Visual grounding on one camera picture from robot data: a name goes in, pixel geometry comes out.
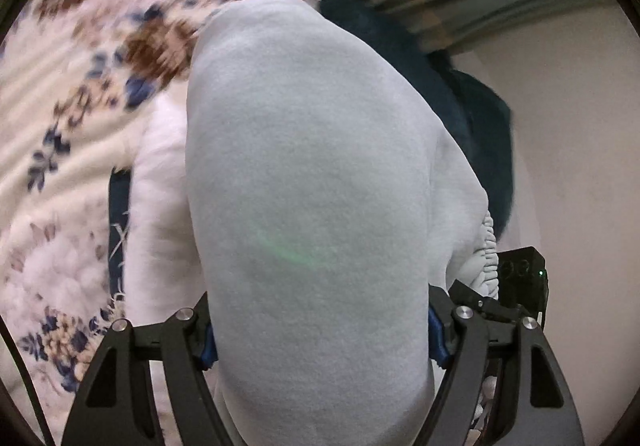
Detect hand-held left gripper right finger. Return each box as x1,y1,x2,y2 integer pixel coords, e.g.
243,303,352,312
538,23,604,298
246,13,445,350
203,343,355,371
415,283,586,446

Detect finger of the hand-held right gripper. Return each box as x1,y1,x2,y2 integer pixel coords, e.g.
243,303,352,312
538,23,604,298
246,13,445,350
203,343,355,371
447,278,523,324

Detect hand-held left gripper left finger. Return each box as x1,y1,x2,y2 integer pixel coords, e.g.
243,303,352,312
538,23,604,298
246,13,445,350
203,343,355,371
61,293,236,446

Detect light blue fleece pants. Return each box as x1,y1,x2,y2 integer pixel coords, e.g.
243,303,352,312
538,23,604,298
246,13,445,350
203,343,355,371
185,0,498,446

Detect white folded garment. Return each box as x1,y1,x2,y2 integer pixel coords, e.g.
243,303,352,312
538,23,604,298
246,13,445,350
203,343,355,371
122,90,226,446

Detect dark grey folded garment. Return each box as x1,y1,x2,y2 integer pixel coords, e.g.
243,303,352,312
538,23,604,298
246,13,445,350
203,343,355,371
108,170,135,299

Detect dark teal pillow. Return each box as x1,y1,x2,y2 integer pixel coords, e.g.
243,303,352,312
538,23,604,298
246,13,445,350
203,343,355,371
317,0,517,243

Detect floral bed blanket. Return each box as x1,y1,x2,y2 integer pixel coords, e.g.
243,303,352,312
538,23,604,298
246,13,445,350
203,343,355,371
0,0,326,446

